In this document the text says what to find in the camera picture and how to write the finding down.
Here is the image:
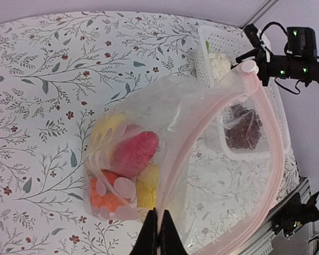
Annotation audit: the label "floral table mat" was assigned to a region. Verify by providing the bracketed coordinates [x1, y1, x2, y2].
[0, 11, 299, 254]

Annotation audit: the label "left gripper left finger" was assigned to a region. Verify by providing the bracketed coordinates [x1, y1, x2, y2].
[130, 208, 158, 255]

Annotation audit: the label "white plastic basket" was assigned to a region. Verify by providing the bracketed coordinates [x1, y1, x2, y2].
[192, 25, 292, 160]

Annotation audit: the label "red toy bell pepper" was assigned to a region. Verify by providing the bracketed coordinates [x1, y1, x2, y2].
[111, 131, 159, 179]

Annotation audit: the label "dark red toy grapes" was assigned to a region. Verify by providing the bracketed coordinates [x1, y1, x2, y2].
[224, 104, 263, 150]

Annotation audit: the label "white toy cauliflower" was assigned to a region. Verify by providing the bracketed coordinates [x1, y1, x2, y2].
[205, 41, 231, 81]

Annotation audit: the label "front aluminium rail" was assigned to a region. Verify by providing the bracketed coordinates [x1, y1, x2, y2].
[234, 177, 310, 254]

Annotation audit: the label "clear zip top bag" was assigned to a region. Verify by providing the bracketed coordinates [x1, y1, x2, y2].
[83, 61, 285, 254]

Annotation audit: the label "orange toy pumpkin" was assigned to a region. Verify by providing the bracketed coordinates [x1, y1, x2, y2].
[89, 169, 125, 213]

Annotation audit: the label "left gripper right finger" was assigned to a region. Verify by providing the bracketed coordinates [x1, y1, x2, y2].
[159, 210, 187, 255]

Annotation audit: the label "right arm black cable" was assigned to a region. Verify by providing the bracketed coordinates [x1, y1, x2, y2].
[260, 21, 289, 37]

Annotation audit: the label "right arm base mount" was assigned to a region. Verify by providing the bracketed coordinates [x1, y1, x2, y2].
[271, 191, 319, 238]

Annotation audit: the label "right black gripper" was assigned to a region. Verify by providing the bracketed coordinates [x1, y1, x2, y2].
[236, 48, 271, 87]

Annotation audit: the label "right aluminium frame post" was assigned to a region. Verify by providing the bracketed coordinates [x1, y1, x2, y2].
[240, 0, 279, 29]

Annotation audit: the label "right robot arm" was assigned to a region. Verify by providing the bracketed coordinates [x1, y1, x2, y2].
[236, 22, 319, 95]

